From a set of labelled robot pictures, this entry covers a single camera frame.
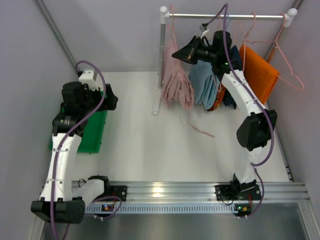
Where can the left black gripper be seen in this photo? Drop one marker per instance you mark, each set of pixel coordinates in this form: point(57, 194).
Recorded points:
point(108, 97)

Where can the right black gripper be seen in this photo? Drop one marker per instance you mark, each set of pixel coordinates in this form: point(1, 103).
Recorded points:
point(195, 49)

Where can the pink trousers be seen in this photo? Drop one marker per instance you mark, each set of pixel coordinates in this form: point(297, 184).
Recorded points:
point(177, 87)

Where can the pink wire hanger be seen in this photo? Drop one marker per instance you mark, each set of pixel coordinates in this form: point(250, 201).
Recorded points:
point(173, 35)
point(287, 20)

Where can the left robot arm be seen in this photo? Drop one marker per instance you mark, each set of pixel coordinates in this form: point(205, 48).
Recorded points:
point(58, 202)

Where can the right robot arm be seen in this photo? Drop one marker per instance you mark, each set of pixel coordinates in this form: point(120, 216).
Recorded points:
point(257, 128)

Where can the light blue trousers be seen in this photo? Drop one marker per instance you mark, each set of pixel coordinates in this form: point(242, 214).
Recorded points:
point(205, 84)

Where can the navy blue trousers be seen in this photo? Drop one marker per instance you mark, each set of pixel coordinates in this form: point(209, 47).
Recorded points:
point(234, 55)

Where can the orange patterned trousers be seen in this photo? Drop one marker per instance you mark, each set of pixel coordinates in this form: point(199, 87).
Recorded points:
point(218, 100)

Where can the bright orange trousers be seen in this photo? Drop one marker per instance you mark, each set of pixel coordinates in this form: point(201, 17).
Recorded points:
point(260, 75)

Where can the green plastic bin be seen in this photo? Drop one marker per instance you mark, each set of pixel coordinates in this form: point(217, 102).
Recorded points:
point(92, 135)

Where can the white metal clothes rack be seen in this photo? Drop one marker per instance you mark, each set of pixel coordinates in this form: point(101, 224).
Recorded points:
point(165, 14)

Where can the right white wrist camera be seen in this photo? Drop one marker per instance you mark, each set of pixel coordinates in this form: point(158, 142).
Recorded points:
point(204, 30)

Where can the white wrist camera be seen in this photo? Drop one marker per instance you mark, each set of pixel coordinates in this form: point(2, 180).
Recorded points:
point(89, 77)
point(204, 30)

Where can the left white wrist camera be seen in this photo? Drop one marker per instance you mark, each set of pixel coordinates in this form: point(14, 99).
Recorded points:
point(89, 77)

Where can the empty pink wire hanger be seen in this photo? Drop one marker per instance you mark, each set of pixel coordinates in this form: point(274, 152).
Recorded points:
point(287, 20)

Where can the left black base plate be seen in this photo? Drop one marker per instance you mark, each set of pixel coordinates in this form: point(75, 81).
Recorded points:
point(120, 191)

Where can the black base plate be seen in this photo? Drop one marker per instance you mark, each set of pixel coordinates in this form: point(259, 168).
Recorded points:
point(120, 191)
point(225, 192)

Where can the aluminium mounting rail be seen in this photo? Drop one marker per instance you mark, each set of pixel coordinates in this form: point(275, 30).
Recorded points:
point(206, 192)

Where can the slotted grey cable duct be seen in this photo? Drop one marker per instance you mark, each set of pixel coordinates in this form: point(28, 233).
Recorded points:
point(160, 208)

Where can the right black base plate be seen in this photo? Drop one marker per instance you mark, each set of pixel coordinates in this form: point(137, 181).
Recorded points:
point(225, 192)

